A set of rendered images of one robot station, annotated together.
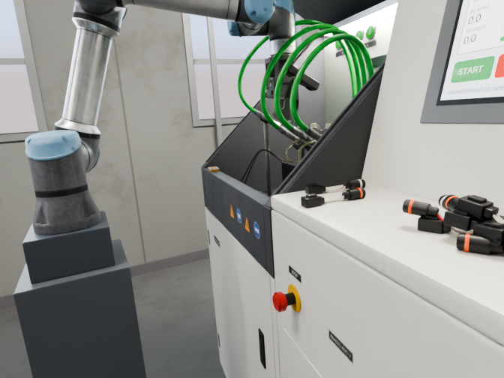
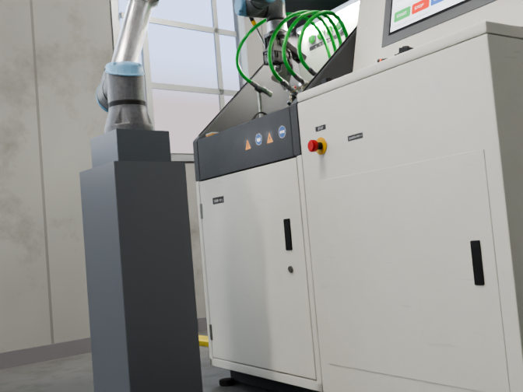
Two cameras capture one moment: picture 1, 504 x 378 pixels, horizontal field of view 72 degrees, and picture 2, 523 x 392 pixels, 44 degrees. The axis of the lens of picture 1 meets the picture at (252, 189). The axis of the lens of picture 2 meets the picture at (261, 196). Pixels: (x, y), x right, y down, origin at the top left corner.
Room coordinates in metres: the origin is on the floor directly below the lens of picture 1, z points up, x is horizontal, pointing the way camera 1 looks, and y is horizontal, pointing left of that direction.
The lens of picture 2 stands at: (-1.18, 0.59, 0.55)
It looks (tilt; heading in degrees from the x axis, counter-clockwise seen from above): 4 degrees up; 345
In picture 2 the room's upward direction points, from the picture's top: 5 degrees counter-clockwise
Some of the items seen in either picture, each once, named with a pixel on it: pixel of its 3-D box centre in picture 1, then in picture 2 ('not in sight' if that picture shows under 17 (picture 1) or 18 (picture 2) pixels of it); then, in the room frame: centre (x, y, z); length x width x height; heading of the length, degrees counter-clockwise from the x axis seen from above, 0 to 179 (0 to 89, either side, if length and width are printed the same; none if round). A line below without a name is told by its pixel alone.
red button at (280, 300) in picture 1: (285, 300); (315, 145); (0.59, -0.05, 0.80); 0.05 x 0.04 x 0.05; 19
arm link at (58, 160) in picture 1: (57, 158); (124, 82); (0.85, 0.47, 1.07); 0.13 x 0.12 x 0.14; 11
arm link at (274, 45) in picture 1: (283, 49); (277, 28); (1.09, -0.12, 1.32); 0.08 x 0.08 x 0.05
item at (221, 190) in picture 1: (233, 205); (244, 147); (1.03, 0.06, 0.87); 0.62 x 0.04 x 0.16; 19
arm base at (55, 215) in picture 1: (65, 205); (128, 119); (0.84, 0.47, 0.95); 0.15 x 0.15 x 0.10
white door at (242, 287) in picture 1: (238, 330); (250, 267); (1.02, 0.08, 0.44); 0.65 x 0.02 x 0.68; 19
